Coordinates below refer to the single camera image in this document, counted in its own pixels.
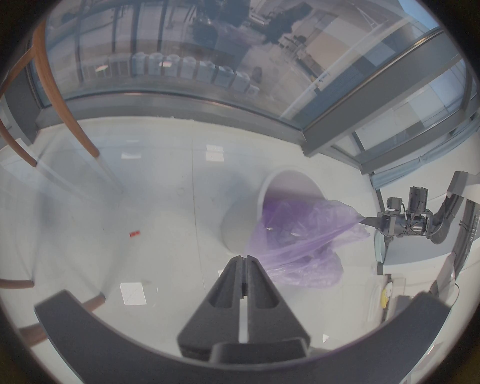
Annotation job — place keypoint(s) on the white cushioned wooden chair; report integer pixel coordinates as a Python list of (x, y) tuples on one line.
[(56, 86)]

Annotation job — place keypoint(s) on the pale blue curtain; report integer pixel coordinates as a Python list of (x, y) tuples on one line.
[(397, 174)]

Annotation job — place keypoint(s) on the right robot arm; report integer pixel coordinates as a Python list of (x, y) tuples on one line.
[(418, 198)]

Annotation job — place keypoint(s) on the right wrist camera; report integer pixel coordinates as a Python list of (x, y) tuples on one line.
[(393, 204)]

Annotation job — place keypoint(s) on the white trash bin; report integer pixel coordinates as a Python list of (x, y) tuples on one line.
[(243, 225)]

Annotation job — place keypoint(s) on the purple plastic bag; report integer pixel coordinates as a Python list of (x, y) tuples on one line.
[(300, 225)]

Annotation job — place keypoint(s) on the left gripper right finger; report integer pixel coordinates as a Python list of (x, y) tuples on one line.
[(285, 326)]

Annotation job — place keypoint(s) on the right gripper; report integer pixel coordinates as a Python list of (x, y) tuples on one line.
[(393, 225)]

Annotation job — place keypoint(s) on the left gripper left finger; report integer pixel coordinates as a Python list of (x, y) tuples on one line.
[(198, 330)]

